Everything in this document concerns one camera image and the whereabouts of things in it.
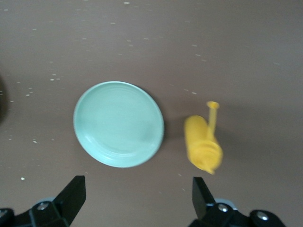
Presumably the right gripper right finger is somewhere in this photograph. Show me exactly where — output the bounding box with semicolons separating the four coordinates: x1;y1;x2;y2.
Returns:
189;176;288;227

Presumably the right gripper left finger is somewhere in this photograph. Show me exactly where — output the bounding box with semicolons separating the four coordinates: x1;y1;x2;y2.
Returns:
0;175;86;227

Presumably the yellow squeeze sauce bottle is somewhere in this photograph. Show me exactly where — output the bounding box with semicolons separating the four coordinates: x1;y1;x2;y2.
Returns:
184;101;223;175

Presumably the mint green round plate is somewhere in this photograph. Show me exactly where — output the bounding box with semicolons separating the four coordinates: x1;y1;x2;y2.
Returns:
73;81;165;168

